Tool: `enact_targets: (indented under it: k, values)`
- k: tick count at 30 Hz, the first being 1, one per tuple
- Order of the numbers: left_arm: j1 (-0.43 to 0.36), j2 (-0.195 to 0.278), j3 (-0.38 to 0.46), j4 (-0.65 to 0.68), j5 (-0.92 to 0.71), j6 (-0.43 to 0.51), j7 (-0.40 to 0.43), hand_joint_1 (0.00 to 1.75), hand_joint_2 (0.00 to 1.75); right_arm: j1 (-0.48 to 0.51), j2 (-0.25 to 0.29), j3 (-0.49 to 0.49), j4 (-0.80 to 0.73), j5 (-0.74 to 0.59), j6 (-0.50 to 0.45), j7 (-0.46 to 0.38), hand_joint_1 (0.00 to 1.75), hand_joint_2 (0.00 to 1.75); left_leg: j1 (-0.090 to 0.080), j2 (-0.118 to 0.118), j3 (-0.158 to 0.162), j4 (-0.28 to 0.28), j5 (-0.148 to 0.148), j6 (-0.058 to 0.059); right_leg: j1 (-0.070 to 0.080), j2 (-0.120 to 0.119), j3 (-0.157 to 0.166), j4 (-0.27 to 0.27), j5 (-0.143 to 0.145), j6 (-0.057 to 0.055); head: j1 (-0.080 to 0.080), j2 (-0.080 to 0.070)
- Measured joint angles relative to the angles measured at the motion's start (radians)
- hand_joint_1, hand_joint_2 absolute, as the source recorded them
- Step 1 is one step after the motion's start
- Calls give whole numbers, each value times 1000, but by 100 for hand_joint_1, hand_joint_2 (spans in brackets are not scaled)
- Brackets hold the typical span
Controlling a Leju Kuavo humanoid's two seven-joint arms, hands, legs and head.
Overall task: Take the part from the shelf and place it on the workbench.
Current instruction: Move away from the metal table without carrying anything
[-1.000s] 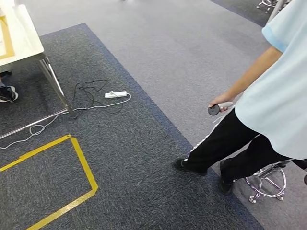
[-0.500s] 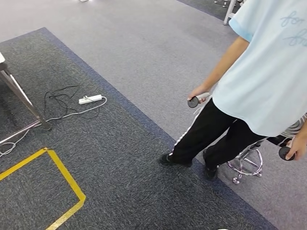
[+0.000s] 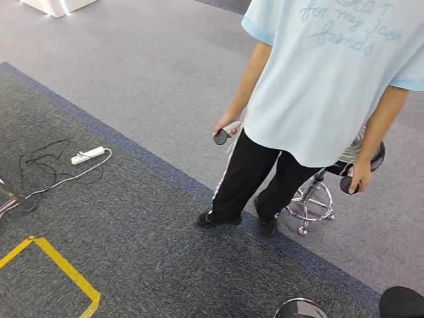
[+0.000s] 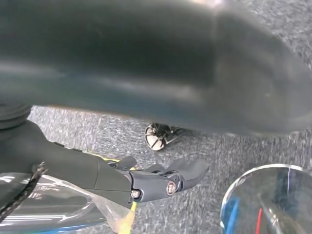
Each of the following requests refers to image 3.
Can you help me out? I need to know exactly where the striped grey cloth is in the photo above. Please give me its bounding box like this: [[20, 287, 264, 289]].
[[337, 125, 367, 164]]

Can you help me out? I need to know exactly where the black handheld controller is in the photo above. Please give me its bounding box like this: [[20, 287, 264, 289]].
[[339, 175, 361, 195]]

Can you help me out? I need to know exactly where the black round stool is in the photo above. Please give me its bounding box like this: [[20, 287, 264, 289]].
[[285, 140, 386, 237]]

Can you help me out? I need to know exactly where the grey handheld controller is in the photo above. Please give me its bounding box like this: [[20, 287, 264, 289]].
[[214, 121, 242, 146]]

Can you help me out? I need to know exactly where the person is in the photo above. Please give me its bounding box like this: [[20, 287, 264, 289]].
[[195, 0, 424, 238]]

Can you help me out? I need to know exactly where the black floor cable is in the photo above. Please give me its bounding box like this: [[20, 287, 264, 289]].
[[18, 138, 105, 187]]

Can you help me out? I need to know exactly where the white power strip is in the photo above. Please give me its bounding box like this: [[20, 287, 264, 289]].
[[70, 146, 106, 166]]

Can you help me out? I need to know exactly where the white floor cable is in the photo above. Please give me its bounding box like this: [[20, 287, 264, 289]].
[[0, 148, 113, 221]]

